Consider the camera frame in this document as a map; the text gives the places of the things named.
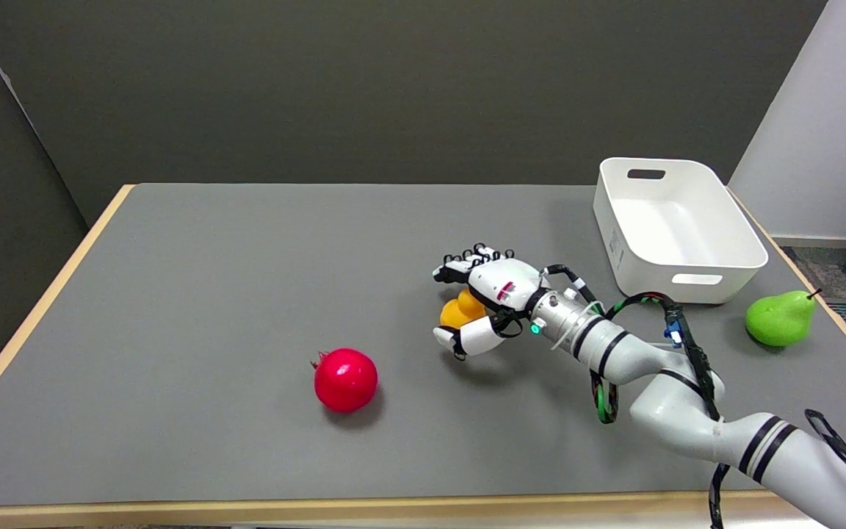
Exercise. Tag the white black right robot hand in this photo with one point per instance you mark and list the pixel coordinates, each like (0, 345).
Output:
(489, 301)

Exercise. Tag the yellow rubber duck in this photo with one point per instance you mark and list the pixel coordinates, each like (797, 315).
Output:
(458, 311)

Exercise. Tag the red pomegranate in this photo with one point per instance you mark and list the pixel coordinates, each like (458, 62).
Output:
(346, 380)

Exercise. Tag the white plastic bin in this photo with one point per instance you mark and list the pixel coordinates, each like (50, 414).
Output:
(676, 231)

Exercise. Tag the green pear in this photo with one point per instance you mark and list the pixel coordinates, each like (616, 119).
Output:
(779, 318)

